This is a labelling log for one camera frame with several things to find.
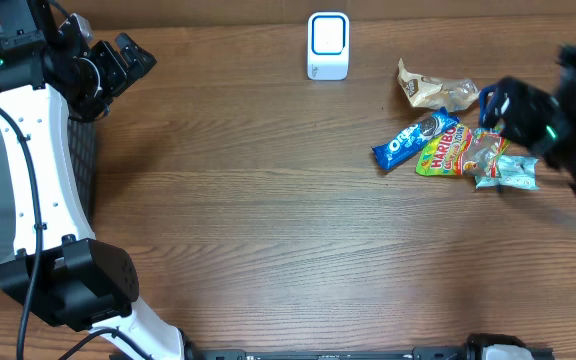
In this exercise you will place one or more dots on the green snack packet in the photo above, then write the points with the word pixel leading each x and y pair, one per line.
pixel 462 151

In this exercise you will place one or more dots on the white barcode scanner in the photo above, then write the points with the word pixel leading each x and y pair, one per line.
pixel 328 46

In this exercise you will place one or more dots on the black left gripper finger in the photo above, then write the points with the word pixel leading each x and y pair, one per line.
pixel 138 65
pixel 127 46

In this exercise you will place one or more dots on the blue Oreo cookie pack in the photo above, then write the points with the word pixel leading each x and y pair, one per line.
pixel 413 139

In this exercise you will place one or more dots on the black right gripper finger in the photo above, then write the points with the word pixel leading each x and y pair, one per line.
pixel 493 96
pixel 490 115

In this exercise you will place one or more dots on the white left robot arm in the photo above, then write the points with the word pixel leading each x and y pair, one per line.
pixel 50 74

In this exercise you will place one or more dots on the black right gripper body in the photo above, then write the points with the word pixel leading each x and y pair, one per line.
pixel 532 121

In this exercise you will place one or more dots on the teal tissue pack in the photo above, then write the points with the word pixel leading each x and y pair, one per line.
pixel 513 171

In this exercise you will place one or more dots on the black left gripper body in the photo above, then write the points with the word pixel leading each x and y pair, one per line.
pixel 112 74

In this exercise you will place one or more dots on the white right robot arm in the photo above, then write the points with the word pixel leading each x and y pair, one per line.
pixel 563 156

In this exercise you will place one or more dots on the beige paper-like bag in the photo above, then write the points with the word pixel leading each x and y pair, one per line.
pixel 435 93

